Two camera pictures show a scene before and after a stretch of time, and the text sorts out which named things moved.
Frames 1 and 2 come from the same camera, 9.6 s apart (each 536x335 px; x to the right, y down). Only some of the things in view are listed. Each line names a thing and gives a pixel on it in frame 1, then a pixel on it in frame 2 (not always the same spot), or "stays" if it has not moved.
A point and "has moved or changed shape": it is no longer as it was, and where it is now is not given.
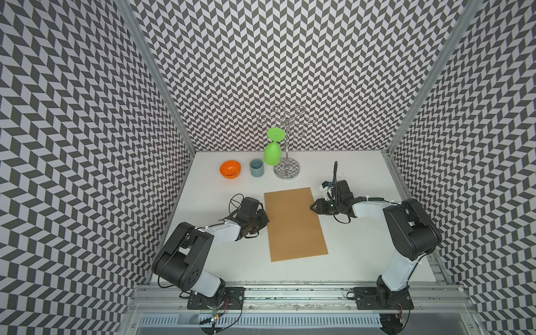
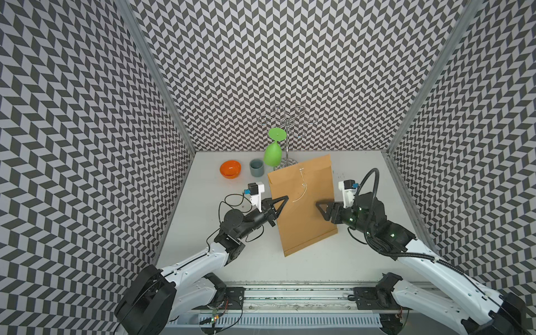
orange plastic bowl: x=230 y=169 stays
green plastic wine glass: x=273 y=150 stays
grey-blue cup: x=257 y=167 stays
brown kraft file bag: x=294 y=230 has moved or changed shape
